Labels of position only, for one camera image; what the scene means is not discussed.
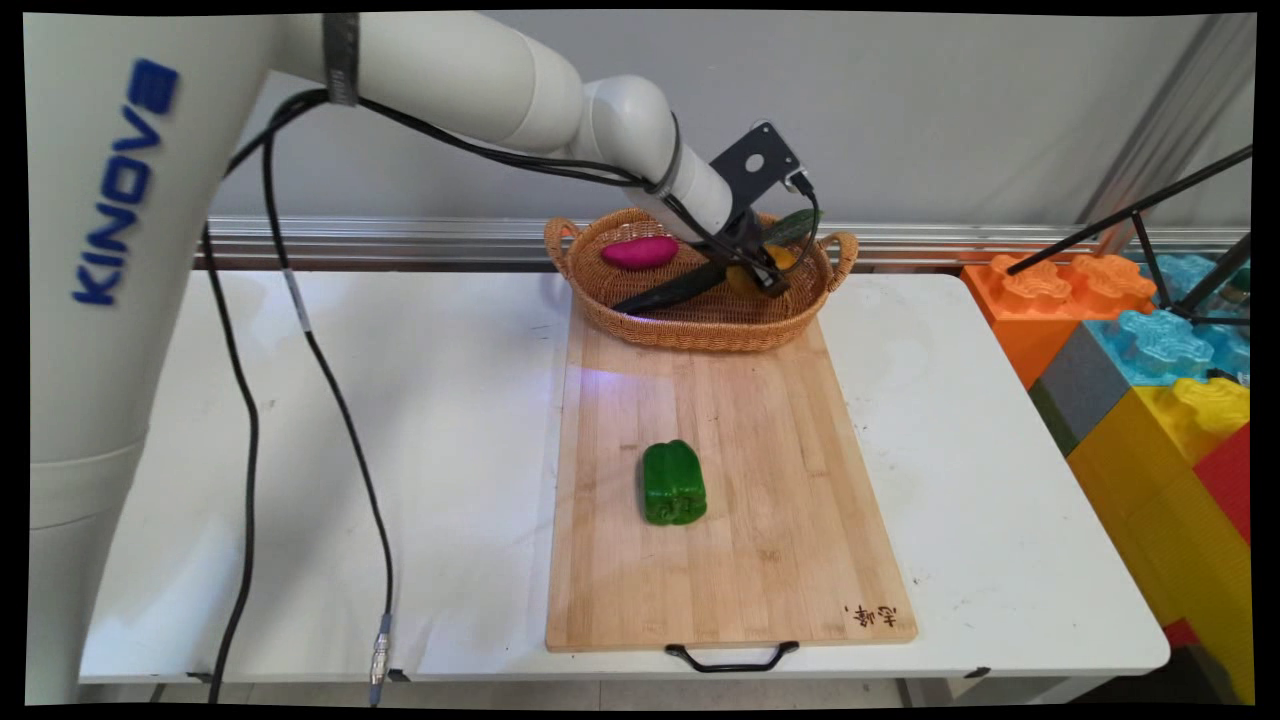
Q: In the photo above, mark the orange foam building block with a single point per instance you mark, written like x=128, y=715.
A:
x=1020, y=310

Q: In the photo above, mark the green bell pepper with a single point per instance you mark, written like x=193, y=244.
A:
x=673, y=485

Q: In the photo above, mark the black tripod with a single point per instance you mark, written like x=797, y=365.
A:
x=1150, y=208

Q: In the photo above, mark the purple sweet potato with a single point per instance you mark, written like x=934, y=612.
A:
x=640, y=252

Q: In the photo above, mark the blue foam building block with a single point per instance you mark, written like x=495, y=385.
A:
x=1160, y=340
x=1185, y=272

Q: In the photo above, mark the grey foam building block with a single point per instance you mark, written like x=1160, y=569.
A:
x=1080, y=390

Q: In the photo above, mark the aluminium wall rail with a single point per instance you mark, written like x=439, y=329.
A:
x=400, y=240

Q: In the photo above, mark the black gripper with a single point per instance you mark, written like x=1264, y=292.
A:
x=745, y=240

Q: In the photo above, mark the orange yellow fruit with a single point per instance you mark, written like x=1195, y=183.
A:
x=780, y=257

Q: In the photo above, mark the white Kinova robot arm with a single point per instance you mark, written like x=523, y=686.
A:
x=100, y=300

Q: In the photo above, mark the woven wicker basket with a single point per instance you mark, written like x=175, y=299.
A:
x=690, y=325

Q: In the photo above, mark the long dark green cucumber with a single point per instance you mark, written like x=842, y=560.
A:
x=670, y=290

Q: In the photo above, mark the giant coloured building blocks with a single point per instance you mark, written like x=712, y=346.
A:
x=1150, y=500

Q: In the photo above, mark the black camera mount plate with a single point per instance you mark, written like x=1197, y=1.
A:
x=755, y=160

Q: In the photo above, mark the red foam building block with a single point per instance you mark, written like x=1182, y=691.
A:
x=1228, y=480

